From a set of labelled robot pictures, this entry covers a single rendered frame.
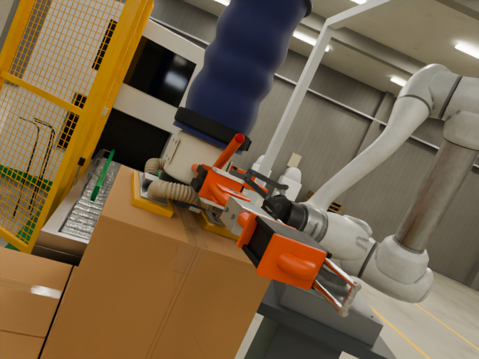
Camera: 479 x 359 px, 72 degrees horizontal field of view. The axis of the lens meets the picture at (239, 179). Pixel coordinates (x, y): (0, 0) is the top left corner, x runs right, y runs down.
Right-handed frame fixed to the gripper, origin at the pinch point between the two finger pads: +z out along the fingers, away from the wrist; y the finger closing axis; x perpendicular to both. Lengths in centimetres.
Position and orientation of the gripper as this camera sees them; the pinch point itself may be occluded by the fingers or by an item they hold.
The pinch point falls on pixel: (219, 188)
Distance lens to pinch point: 71.2
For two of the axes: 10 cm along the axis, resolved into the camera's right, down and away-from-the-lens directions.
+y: -4.2, 9.0, 0.7
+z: -8.6, -3.7, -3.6
